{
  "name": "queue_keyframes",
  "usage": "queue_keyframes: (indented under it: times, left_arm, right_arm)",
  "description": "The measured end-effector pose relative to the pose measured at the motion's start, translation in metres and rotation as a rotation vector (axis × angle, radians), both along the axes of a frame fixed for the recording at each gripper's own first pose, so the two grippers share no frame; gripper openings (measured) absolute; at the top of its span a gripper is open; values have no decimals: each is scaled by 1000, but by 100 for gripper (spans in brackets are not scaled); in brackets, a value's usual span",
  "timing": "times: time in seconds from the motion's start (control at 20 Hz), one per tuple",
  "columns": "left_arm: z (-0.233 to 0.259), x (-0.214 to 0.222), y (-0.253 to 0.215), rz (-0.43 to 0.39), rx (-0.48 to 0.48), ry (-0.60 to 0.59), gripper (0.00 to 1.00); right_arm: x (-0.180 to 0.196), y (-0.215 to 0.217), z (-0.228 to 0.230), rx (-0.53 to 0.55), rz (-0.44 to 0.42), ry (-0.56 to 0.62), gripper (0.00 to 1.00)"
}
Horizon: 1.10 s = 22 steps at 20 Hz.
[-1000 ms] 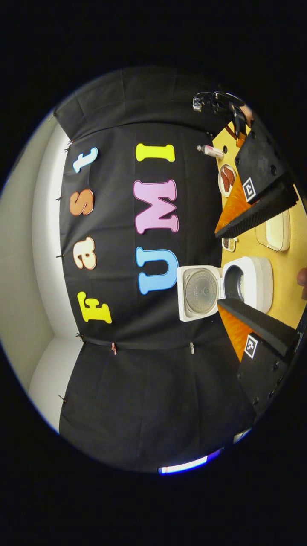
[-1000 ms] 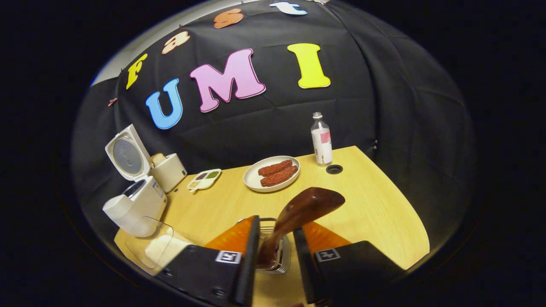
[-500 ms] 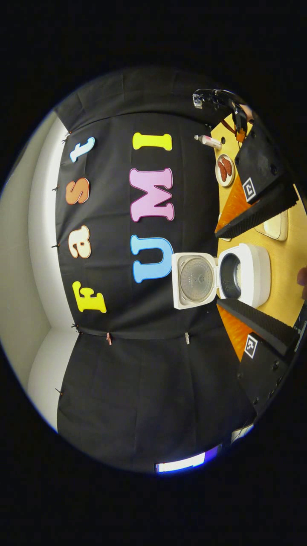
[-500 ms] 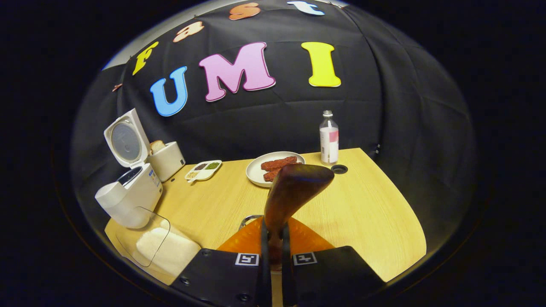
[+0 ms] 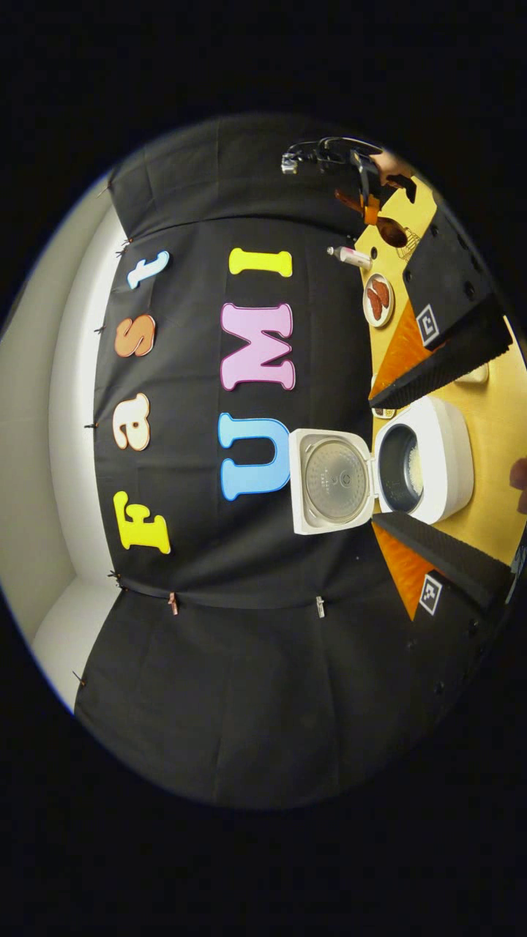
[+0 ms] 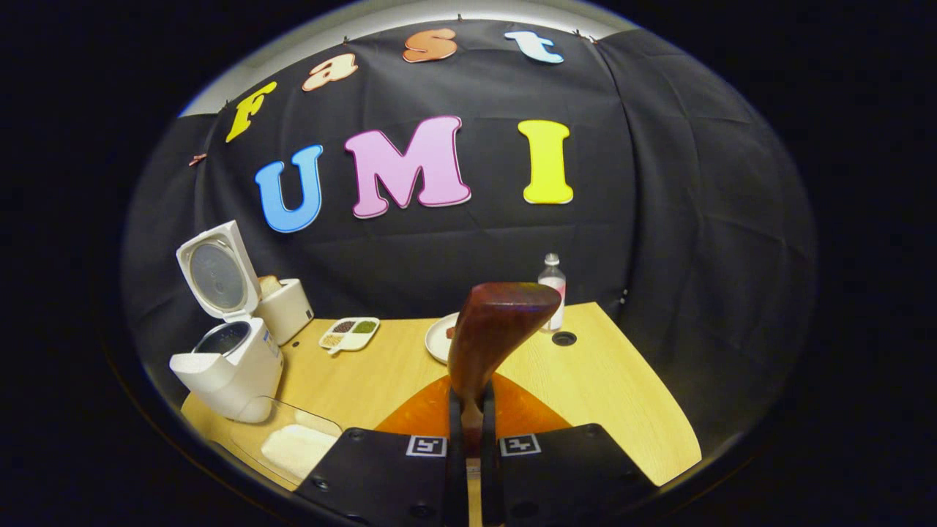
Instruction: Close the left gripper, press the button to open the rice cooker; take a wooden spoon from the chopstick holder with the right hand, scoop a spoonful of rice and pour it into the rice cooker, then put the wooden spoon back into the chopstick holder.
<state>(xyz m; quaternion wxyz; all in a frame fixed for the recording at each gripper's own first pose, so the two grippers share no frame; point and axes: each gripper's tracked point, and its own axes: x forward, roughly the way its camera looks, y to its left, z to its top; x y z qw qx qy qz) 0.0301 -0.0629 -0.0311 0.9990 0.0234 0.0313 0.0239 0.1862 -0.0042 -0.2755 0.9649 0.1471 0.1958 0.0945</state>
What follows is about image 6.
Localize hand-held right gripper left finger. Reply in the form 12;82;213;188
293;377;469;527

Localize white rice heap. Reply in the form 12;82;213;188
261;425;339;480

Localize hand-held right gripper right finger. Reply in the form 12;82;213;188
479;373;660;527

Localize divided white bean dish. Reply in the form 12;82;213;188
318;317;381;355

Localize clear glass tray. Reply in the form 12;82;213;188
228;395;343;487

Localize round white plate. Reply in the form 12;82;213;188
425;313;460;365

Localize brown wooden spoon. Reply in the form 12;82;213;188
448;283;562;455

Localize black backdrop cloth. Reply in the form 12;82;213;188
123;18;819;455

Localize white rice cooker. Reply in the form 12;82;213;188
170;220;285;424

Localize small clear bottle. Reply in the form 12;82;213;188
538;253;567;334

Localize white toaster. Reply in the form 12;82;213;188
253;278;316;346

